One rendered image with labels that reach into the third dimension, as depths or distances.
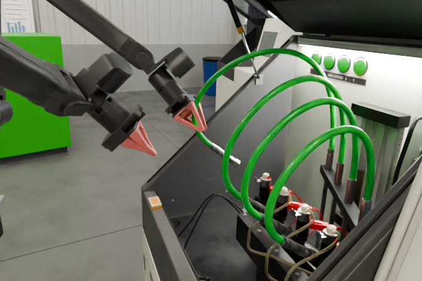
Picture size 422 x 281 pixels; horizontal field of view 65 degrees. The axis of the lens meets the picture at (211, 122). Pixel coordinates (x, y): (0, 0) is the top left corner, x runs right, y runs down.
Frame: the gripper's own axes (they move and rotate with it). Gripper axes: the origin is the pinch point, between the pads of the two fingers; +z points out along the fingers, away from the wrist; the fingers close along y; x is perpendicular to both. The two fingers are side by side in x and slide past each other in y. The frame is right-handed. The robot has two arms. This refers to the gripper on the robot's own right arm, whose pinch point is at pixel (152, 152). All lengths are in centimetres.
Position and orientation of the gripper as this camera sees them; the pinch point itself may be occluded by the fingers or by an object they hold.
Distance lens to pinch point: 72.5
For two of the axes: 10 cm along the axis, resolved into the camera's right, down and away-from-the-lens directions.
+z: 6.8, 6.7, 2.9
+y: 7.2, -6.8, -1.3
